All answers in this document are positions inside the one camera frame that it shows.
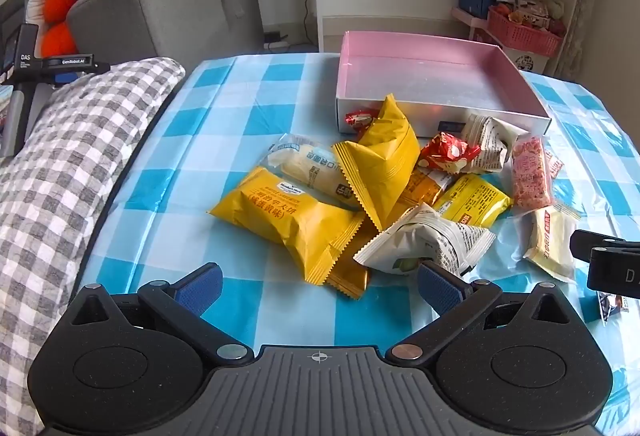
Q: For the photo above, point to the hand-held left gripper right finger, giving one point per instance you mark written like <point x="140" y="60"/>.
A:
<point x="440" y="288"/>

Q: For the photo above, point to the power strip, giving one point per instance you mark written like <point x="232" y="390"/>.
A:
<point x="274" y="40"/>

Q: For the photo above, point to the beige curtain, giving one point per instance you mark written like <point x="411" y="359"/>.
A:
<point x="582" y="16"/>

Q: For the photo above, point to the pink cardboard box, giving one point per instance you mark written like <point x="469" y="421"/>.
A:
<point x="415" y="76"/>

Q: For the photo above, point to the plain yellow snack packet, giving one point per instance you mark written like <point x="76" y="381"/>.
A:
<point x="385" y="156"/>

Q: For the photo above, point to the black gripper device on stand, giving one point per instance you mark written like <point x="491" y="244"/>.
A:
<point x="22" y="66"/>

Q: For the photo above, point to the grey sofa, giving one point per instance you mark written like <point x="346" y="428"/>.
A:
<point x="165" y="11"/>

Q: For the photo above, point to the blue storage box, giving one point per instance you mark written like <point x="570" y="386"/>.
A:
<point x="472" y="1"/>

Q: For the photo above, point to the blue chocolate candy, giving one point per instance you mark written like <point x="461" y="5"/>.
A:
<point x="612" y="308"/>

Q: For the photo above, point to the large pink plastic basket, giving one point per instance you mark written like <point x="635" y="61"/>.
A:
<point x="522" y="36"/>

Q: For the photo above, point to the pink low shelf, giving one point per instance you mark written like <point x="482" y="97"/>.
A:
<point x="470" y="21"/>

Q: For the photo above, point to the small red candy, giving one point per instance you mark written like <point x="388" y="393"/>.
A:
<point x="360" y="119"/>

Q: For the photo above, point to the orange snack packet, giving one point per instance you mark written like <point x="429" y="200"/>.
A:
<point x="422" y="188"/>

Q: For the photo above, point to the white storage box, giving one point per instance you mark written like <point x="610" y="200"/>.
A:
<point x="527" y="61"/>

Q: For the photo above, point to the large yellow printed packet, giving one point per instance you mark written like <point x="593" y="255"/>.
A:
<point x="285" y="216"/>

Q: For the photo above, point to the blue checkered tablecloth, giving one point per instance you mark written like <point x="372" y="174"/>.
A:
<point x="200" y="216"/>

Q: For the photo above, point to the grey checkered pillow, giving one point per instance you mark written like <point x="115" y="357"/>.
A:
<point x="65" y="166"/>

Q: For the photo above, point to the gold foil snack packet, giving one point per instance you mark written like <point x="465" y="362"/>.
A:
<point x="350" y="276"/>

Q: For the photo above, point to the white cream cake packet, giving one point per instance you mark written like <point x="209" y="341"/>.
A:
<point x="310" y="166"/>

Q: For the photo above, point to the newspaper print snack packet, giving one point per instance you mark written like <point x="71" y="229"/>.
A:
<point x="430" y="241"/>
<point x="492" y="141"/>

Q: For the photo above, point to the pink bar snack packet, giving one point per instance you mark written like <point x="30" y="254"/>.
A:
<point x="530" y="176"/>

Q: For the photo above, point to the orange plush toy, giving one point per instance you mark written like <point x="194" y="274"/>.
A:
<point x="57" y="16"/>

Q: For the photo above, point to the small yellow labelled packet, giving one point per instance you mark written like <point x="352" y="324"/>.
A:
<point x="472" y="198"/>

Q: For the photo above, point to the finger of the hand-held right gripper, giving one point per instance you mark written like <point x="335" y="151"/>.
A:
<point x="582" y="243"/>

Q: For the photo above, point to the cream wafer snack packet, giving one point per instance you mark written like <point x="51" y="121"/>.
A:
<point x="550" y="241"/>

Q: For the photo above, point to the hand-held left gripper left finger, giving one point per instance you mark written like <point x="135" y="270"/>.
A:
<point x="200" y="288"/>

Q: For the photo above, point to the red white snack packet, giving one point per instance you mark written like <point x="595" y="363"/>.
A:
<point x="447" y="151"/>

